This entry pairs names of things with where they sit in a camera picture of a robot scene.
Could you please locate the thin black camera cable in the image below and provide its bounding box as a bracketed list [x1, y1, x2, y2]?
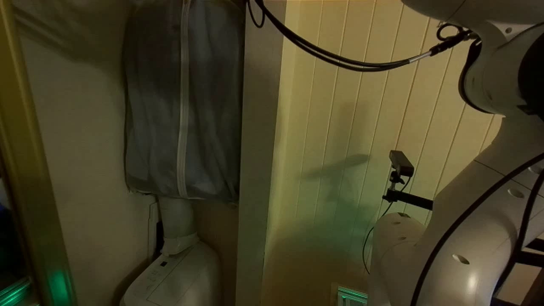
[360, 201, 396, 275]

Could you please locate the small black camera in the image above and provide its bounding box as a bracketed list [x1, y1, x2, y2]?
[388, 148, 416, 178]

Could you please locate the black metal stand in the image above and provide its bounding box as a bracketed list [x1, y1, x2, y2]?
[508, 236, 544, 306]

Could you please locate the golden wooden door frame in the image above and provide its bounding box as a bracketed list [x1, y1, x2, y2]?
[0, 0, 78, 306]

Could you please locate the black gripper cable bundle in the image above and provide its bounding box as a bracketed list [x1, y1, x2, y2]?
[246, 0, 479, 73]

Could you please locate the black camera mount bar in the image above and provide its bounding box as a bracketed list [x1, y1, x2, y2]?
[381, 172, 435, 212]

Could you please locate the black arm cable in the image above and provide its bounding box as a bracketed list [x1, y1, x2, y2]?
[410, 151, 544, 306]

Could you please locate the white closet partition panel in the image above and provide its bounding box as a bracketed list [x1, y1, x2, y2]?
[233, 0, 289, 306]

